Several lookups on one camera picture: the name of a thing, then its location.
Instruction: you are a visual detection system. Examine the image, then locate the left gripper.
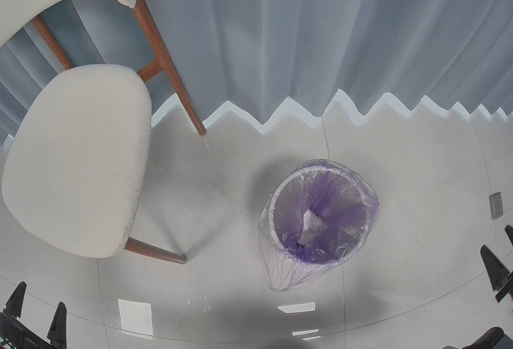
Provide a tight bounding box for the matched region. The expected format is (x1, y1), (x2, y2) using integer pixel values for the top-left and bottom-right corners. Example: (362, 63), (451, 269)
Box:
(0, 281), (67, 349)

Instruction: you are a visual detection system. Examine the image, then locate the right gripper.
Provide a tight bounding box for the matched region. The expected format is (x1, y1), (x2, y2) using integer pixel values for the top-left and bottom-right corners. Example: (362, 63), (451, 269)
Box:
(480, 225), (513, 303)

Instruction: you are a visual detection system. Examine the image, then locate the white paper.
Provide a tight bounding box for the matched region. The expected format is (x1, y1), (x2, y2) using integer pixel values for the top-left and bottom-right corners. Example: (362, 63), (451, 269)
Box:
(298, 209), (327, 246)

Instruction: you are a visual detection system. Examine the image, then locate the white trash bin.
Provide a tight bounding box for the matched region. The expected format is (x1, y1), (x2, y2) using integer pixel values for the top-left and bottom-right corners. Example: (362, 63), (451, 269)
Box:
(268, 165), (373, 288)

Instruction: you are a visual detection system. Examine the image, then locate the purple plastic bag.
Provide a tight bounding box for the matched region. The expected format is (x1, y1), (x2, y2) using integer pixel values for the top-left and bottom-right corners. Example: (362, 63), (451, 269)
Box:
(258, 158), (380, 293)

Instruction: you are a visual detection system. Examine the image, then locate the white padded wooden chair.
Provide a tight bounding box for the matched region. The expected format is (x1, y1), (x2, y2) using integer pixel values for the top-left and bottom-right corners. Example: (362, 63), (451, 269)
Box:
(0, 0), (207, 266)

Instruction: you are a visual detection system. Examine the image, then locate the blue-grey curtain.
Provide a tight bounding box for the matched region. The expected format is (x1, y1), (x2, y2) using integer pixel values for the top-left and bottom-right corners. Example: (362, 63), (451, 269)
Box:
(0, 0), (513, 148)

